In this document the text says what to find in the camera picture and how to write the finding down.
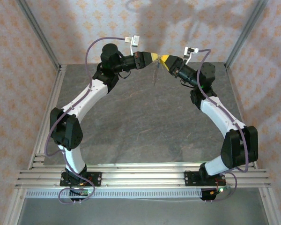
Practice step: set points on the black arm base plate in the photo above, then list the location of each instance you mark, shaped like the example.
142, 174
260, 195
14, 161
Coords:
189, 179
96, 179

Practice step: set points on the aluminium side rail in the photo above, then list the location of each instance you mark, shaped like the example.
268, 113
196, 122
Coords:
52, 100
236, 93

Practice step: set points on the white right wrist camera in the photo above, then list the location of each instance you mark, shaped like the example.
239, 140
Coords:
189, 51

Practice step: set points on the aluminium base rail beam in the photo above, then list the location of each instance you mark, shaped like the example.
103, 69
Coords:
142, 174

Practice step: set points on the grey metal sheet panel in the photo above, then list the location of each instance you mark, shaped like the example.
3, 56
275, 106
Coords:
140, 213

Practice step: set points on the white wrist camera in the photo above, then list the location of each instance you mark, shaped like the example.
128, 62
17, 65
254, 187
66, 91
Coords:
189, 51
135, 40

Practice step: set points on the aluminium frame post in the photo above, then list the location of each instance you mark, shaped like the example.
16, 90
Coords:
246, 30
38, 30

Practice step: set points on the aluminium lower frame bar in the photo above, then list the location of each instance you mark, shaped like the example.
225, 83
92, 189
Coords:
272, 211
12, 208

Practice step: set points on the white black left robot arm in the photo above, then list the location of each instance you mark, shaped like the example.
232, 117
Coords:
86, 98

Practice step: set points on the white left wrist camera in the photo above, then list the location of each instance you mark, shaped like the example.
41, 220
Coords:
135, 40

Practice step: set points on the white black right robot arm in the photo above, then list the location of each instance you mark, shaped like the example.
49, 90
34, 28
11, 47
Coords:
217, 114

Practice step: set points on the small circuit board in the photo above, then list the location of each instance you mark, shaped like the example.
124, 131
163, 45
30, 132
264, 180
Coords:
83, 192
210, 193

